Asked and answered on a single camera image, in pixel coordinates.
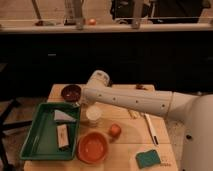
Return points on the green plastic tray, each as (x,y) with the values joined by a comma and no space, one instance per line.
(41,142)

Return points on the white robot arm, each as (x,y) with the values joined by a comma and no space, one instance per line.
(195,111)

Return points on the orange ball on shelf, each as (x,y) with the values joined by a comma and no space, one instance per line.
(92,22)

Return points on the yellow banana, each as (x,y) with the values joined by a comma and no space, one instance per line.
(133,114)

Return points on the white cup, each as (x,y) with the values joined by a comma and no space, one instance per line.
(93,114)

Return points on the grey wedge block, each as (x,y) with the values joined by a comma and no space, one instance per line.
(60,116)

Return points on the white rectangular box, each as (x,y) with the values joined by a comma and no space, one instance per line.
(62,135)

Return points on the dark purple bowl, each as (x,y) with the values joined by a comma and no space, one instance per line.
(71,93)

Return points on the teal sponge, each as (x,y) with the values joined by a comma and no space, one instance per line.
(147,159)

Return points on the orange bowl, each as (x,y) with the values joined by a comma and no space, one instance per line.
(92,148)

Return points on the black office chair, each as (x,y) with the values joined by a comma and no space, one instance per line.
(12,131)

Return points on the red brown toy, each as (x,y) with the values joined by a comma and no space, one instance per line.
(140,87)

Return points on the orange fruit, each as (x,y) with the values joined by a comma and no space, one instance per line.
(114,130)

